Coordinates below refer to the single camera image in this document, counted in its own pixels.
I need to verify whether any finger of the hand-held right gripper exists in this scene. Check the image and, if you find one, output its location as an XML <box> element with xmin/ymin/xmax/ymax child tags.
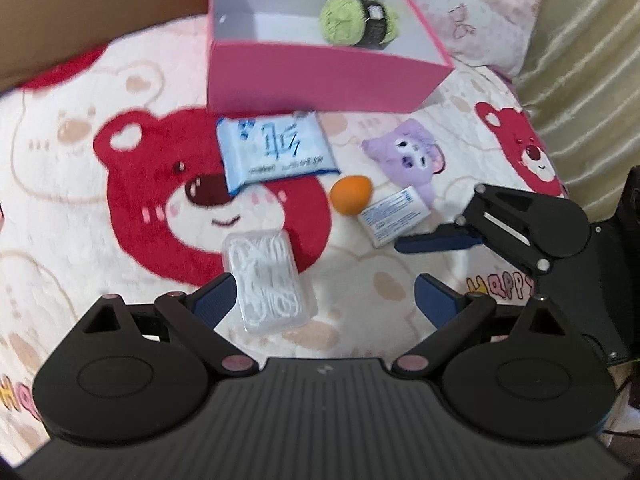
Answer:
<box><xmin>394</xmin><ymin>183</ymin><xmax>552</xmax><ymax>276</ymax></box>

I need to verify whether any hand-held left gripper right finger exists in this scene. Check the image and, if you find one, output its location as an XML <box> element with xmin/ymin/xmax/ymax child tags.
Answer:
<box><xmin>392</xmin><ymin>274</ymin><xmax>566</xmax><ymax>378</ymax></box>

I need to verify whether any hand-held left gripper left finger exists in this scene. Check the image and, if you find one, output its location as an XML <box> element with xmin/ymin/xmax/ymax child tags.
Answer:
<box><xmin>82</xmin><ymin>274</ymin><xmax>256</xmax><ymax>378</ymax></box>

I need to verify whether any small white blue box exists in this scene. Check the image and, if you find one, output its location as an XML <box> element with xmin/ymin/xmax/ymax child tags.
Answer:
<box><xmin>357</xmin><ymin>186</ymin><xmax>431</xmax><ymax>248</ymax></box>

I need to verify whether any clear floss pick box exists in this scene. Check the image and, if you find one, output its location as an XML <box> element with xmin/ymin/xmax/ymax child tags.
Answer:
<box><xmin>221</xmin><ymin>230</ymin><xmax>317</xmax><ymax>335</ymax></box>

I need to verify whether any purple plush toy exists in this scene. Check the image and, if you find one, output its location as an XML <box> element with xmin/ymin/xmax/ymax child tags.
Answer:
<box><xmin>361</xmin><ymin>119</ymin><xmax>447</xmax><ymax>207</ymax></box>

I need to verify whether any orange makeup sponge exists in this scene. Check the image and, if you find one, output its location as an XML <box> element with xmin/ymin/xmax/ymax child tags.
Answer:
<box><xmin>330</xmin><ymin>175</ymin><xmax>376</xmax><ymax>218</ymax></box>

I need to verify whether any blue wet wipes packet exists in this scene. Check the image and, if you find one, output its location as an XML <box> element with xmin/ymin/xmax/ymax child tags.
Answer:
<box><xmin>216</xmin><ymin>111</ymin><xmax>338</xmax><ymax>197</ymax></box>

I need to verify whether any pink cardboard box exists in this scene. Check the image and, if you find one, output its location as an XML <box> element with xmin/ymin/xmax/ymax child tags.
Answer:
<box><xmin>206</xmin><ymin>0</ymin><xmax>455</xmax><ymax>115</ymax></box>

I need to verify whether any red bear print blanket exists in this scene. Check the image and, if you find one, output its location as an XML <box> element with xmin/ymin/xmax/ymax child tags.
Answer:
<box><xmin>0</xmin><ymin>12</ymin><xmax>571</xmax><ymax>466</ymax></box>

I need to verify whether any beige satin curtain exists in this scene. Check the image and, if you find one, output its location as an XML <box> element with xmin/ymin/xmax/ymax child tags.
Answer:
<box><xmin>515</xmin><ymin>0</ymin><xmax>640</xmax><ymax>223</ymax></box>

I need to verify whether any green yarn ball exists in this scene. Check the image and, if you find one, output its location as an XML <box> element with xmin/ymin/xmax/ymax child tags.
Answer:
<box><xmin>319</xmin><ymin>0</ymin><xmax>401</xmax><ymax>51</ymax></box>

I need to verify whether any pink patterned pillow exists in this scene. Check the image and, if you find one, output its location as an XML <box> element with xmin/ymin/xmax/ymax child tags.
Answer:
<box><xmin>340</xmin><ymin>0</ymin><xmax>546</xmax><ymax>81</ymax></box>

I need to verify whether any brown cardboard box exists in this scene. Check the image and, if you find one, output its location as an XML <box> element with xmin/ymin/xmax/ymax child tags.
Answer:
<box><xmin>0</xmin><ymin>0</ymin><xmax>216</xmax><ymax>93</ymax></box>

